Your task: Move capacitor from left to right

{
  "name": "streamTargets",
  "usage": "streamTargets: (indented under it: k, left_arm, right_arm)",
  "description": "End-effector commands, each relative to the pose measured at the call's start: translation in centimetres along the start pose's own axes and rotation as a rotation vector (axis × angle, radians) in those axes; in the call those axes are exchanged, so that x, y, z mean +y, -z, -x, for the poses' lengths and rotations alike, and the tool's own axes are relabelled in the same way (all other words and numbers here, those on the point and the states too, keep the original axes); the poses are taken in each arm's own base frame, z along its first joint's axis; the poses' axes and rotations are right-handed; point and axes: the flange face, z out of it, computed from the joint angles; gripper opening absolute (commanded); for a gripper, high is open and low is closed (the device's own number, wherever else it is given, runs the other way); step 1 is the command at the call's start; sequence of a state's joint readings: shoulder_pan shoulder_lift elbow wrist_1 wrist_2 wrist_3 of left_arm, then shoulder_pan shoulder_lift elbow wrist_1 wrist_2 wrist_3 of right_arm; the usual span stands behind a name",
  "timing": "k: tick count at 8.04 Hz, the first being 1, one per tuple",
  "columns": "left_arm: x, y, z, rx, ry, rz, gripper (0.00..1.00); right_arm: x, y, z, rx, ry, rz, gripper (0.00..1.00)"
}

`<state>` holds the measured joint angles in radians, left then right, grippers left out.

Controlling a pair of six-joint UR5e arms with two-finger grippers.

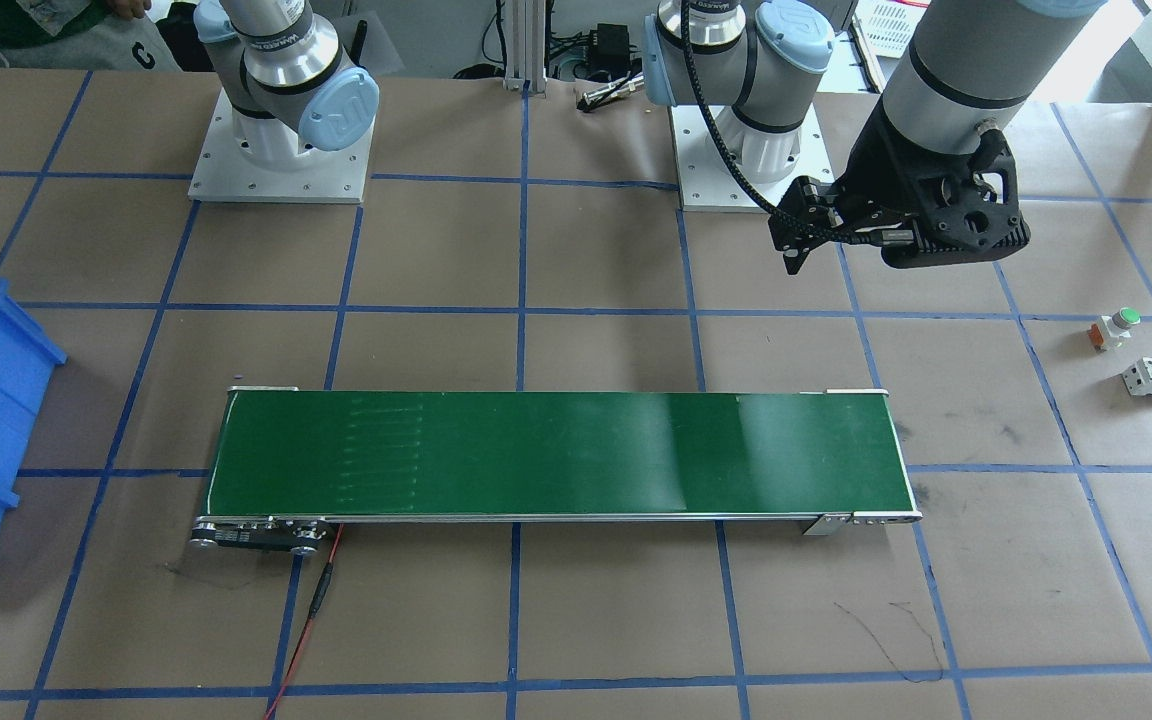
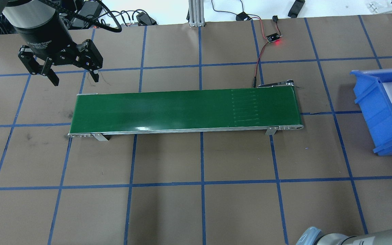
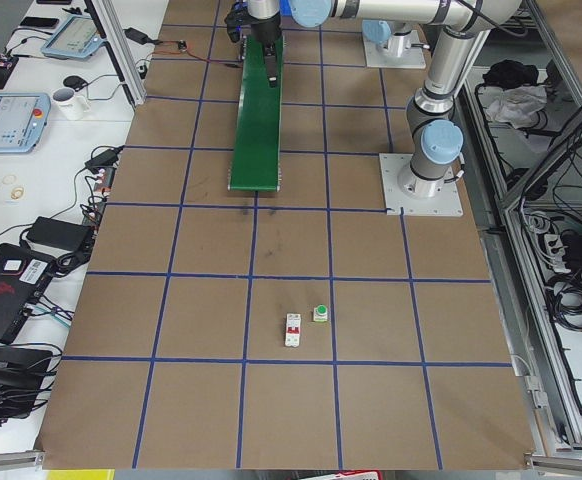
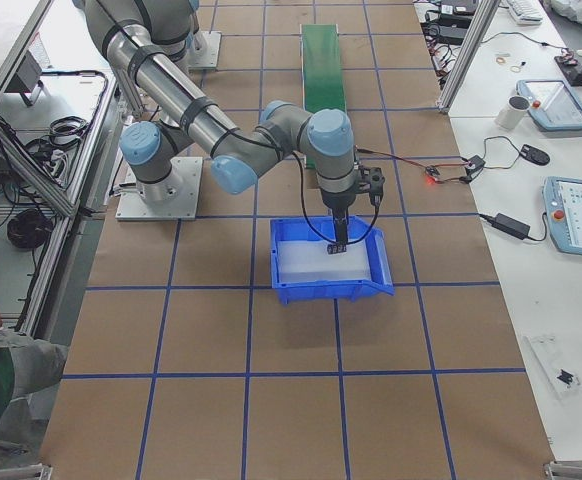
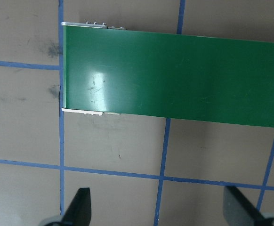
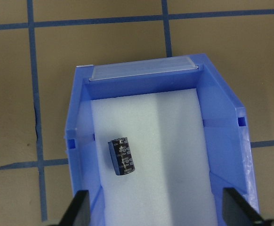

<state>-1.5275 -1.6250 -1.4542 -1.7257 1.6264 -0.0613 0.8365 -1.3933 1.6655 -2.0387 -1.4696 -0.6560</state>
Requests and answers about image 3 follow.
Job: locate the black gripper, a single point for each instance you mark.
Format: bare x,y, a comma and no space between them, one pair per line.
267,31

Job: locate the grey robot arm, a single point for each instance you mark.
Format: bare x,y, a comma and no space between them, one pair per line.
462,23
390,37

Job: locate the blue plastic bin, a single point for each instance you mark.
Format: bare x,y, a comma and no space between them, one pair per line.
285,8

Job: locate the green conveyor belt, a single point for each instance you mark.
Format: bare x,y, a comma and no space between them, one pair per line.
255,161

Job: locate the far blue teach pendant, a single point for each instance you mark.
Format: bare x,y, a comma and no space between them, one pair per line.
76,38

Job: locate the blue teach pendant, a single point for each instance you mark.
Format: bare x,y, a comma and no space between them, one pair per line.
23,117
76,38

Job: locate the white mug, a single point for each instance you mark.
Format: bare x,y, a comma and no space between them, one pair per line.
71,105

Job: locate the near blue teach pendant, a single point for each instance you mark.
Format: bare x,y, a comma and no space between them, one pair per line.
23,117

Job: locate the white red circuit breaker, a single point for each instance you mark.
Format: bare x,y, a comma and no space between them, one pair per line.
293,330

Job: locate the black power adapter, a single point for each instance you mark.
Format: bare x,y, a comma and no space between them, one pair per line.
60,234

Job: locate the black laptop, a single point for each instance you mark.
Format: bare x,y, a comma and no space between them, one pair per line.
24,276

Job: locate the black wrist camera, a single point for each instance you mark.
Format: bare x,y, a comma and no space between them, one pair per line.
234,20

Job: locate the green push button switch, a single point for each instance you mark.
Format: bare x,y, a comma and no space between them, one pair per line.
320,313

